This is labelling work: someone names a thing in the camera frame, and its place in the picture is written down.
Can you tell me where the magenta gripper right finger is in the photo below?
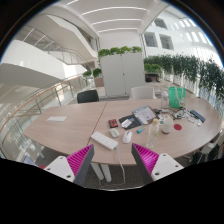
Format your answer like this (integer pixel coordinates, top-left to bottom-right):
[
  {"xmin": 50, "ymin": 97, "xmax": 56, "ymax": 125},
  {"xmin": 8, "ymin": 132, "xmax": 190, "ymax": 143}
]
[{"xmin": 131, "ymin": 143, "xmax": 183, "ymax": 185}]

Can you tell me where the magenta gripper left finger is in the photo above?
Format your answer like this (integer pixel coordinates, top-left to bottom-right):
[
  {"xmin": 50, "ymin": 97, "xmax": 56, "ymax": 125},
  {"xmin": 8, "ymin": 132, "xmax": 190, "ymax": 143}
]
[{"xmin": 45, "ymin": 144, "xmax": 94, "ymax": 186}]

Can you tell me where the clear plastic water bottle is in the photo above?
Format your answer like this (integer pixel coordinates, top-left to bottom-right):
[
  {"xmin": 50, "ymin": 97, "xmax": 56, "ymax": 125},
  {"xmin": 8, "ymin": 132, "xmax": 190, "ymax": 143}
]
[{"xmin": 146, "ymin": 118, "xmax": 159, "ymax": 149}]

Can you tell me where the blue marker pen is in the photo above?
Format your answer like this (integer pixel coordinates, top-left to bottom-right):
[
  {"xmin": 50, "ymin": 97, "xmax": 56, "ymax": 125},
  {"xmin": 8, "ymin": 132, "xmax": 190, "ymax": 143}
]
[{"xmin": 137, "ymin": 126, "xmax": 145, "ymax": 134}]

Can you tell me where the white power strip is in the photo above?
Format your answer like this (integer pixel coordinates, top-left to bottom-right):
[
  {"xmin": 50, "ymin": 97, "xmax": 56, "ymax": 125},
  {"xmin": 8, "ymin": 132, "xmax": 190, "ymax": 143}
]
[{"xmin": 91, "ymin": 132, "xmax": 118, "ymax": 150}]

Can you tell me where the white computer mouse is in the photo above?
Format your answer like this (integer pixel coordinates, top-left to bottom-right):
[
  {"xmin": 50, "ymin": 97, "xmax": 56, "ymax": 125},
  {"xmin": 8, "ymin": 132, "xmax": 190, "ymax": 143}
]
[{"xmin": 122, "ymin": 131, "xmax": 132, "ymax": 144}]

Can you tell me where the white paper cup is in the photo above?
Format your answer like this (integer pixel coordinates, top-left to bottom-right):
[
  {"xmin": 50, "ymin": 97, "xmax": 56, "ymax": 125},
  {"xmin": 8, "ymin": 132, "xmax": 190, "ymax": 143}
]
[{"xmin": 161, "ymin": 117, "xmax": 174, "ymax": 134}]

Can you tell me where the red round lid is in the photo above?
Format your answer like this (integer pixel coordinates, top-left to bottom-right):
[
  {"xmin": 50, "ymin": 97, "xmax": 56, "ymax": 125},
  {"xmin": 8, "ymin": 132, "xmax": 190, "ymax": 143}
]
[{"xmin": 174, "ymin": 124, "xmax": 182, "ymax": 131}]

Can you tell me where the black notebook with card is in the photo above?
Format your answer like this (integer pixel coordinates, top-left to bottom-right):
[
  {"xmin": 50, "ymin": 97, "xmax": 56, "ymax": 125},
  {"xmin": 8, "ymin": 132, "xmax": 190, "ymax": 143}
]
[{"xmin": 119, "ymin": 114, "xmax": 141, "ymax": 130}]

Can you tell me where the small white green device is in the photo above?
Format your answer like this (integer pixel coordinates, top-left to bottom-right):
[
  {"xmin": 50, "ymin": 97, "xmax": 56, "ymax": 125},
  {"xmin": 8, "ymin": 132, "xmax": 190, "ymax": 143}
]
[{"xmin": 110, "ymin": 128, "xmax": 119, "ymax": 138}]

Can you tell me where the tablet with papers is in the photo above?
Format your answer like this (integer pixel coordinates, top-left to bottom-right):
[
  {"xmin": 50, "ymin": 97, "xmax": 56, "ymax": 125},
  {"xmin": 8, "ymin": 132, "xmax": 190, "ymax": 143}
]
[{"xmin": 132, "ymin": 105, "xmax": 156, "ymax": 124}]

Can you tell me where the white paper sheet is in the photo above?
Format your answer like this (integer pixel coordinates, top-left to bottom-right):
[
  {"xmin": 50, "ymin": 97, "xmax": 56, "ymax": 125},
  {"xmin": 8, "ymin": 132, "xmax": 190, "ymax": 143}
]
[{"xmin": 46, "ymin": 116, "xmax": 67, "ymax": 122}]

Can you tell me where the black red small box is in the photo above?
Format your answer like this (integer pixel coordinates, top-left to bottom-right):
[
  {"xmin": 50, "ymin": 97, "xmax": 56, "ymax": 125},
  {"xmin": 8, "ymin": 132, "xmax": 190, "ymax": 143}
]
[{"xmin": 108, "ymin": 119, "xmax": 118, "ymax": 128}]

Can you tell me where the glass balcony railing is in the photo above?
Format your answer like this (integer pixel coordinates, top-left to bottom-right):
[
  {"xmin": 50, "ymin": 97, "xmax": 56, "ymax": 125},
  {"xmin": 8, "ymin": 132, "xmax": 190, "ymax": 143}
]
[{"xmin": 0, "ymin": 75, "xmax": 86, "ymax": 161}]

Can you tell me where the black phone at edge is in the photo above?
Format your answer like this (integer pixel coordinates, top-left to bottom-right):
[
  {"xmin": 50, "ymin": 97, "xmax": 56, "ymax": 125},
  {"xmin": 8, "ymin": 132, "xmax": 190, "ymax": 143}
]
[{"xmin": 190, "ymin": 110, "xmax": 206, "ymax": 123}]

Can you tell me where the clear bottle near bag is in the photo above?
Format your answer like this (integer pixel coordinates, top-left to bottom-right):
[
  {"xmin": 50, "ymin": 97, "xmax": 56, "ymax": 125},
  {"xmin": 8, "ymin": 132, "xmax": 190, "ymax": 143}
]
[{"xmin": 161, "ymin": 91, "xmax": 169, "ymax": 109}]

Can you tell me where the black office chair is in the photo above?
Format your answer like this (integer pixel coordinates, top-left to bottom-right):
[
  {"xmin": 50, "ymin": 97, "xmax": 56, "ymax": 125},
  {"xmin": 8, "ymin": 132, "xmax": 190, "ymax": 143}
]
[{"xmin": 77, "ymin": 90, "xmax": 99, "ymax": 103}]

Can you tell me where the white office chair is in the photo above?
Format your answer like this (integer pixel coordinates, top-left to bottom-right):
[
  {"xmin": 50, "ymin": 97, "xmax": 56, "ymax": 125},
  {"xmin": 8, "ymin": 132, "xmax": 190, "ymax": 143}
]
[{"xmin": 130, "ymin": 86, "xmax": 156, "ymax": 99}]

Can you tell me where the green tote bag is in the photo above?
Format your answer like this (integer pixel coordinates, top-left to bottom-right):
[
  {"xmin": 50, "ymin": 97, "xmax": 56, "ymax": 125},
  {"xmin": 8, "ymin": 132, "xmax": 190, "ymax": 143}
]
[{"xmin": 169, "ymin": 87, "xmax": 186, "ymax": 108}]

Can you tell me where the hedge planter row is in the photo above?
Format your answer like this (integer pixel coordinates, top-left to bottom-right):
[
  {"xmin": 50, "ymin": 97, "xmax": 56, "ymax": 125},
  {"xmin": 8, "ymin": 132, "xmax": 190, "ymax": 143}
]
[{"xmin": 144, "ymin": 54, "xmax": 224, "ymax": 103}]

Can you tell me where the white cabinet with plants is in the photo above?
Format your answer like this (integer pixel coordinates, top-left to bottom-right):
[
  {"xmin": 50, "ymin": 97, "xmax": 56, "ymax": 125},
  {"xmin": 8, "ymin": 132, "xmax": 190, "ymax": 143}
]
[{"xmin": 98, "ymin": 46, "xmax": 145, "ymax": 97}]

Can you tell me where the white power cable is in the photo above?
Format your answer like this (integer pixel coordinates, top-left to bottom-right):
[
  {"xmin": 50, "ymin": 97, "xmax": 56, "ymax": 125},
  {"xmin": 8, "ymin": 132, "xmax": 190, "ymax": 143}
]
[{"xmin": 98, "ymin": 145, "xmax": 127, "ymax": 190}]

